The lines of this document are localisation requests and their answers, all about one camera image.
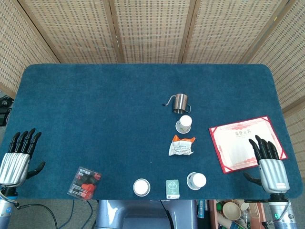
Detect black floor cable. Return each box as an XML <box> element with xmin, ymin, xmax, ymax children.
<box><xmin>14</xmin><ymin>202</ymin><xmax>59</xmax><ymax>229</ymax></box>

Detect beige paper bowl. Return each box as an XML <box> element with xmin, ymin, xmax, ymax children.
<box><xmin>223</xmin><ymin>202</ymin><xmax>242</xmax><ymax>220</ymax></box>

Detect blue carpet table mat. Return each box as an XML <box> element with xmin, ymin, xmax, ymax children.
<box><xmin>0</xmin><ymin>63</ymin><xmax>304</xmax><ymax>200</ymax></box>

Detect crumpled white orange snack wrapper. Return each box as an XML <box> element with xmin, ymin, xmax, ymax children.
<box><xmin>168</xmin><ymin>134</ymin><xmax>196</xmax><ymax>157</ymax></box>

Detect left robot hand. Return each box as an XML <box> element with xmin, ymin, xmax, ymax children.
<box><xmin>0</xmin><ymin>128</ymin><xmax>46</xmax><ymax>187</ymax></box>

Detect black equipment on floor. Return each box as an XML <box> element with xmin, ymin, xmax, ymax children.
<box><xmin>0</xmin><ymin>94</ymin><xmax>12</xmax><ymax>127</ymax></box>

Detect blue-grey robot torso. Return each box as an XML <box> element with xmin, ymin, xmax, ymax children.
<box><xmin>95</xmin><ymin>199</ymin><xmax>198</xmax><ymax>229</ymax></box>

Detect white paper cup green flower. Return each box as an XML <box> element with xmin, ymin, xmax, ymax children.
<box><xmin>175</xmin><ymin>114</ymin><xmax>193</xmax><ymax>134</ymax></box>

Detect white paper cup blue flower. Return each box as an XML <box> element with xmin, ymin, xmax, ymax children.
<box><xmin>186</xmin><ymin>172</ymin><xmax>207</xmax><ymax>191</ymax></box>

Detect white paper cup leaf print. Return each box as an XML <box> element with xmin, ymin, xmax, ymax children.
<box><xmin>132</xmin><ymin>178</ymin><xmax>151</xmax><ymax>197</ymax></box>

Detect bamboo folding screen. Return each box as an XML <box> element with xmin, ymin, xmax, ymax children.
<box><xmin>0</xmin><ymin>0</ymin><xmax>305</xmax><ymax>182</ymax></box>

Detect steel gooseneck pour-over kettle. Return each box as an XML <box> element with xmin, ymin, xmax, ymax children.
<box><xmin>161</xmin><ymin>93</ymin><xmax>192</xmax><ymax>115</ymax></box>

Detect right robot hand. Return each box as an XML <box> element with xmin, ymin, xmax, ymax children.
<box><xmin>243</xmin><ymin>135</ymin><xmax>290</xmax><ymax>194</ymax></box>

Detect brown clutter bin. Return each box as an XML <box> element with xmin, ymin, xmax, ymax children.
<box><xmin>207</xmin><ymin>199</ymin><xmax>270</xmax><ymax>229</ymax></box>

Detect green tissue pack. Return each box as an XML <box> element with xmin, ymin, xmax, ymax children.
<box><xmin>165</xmin><ymin>179</ymin><xmax>180</xmax><ymax>199</ymax></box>

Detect red certificate folder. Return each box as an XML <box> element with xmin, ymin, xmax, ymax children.
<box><xmin>208</xmin><ymin>115</ymin><xmax>288</xmax><ymax>174</ymax></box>

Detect clear box red black contents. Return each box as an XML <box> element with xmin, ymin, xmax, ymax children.
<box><xmin>67</xmin><ymin>166</ymin><xmax>102</xmax><ymax>201</ymax></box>

